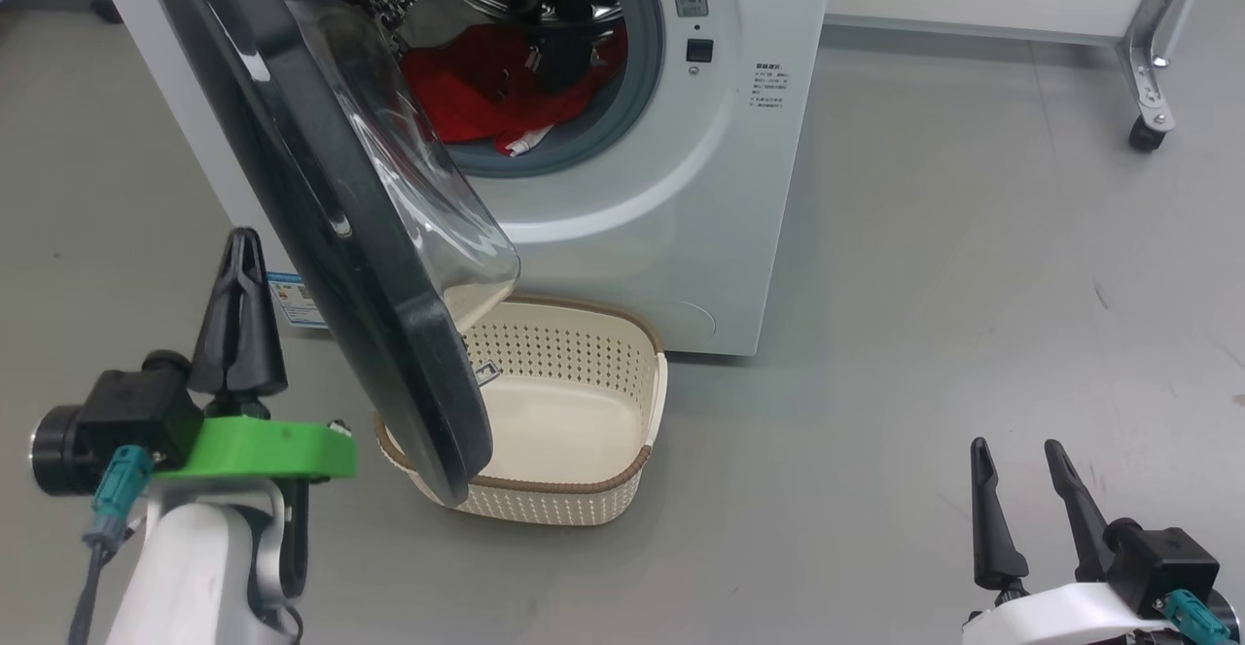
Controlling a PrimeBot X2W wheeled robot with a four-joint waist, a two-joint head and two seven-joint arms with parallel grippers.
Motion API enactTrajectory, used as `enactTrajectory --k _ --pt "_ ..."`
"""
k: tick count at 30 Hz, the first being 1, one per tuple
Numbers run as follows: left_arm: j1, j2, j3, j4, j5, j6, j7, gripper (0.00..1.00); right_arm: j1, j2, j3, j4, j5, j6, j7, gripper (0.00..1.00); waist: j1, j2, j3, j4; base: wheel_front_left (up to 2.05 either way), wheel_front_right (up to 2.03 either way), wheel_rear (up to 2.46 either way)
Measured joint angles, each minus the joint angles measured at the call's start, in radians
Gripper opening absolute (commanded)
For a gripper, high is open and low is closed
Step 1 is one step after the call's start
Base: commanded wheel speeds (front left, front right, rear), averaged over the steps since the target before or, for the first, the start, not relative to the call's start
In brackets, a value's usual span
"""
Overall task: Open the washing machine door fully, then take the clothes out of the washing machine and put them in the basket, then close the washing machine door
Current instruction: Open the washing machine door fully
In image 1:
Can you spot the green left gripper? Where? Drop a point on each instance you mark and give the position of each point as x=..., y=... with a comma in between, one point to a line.
x=272, y=448

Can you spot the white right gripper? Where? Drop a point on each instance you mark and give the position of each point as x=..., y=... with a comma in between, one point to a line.
x=1060, y=616

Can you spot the dark round washing machine door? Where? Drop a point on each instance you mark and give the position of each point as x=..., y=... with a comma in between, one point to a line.
x=321, y=217

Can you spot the red jersey with black number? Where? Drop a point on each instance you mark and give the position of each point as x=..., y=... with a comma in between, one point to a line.
x=443, y=81

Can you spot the cream perforated laundry basket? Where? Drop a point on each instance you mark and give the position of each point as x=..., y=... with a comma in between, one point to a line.
x=574, y=431

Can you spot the white front-load washing machine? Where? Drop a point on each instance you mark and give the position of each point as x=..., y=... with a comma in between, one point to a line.
x=681, y=197

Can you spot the blue energy label sticker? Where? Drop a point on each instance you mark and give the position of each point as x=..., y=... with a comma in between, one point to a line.
x=295, y=300

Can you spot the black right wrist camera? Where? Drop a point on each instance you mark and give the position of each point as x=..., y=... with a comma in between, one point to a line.
x=1162, y=562

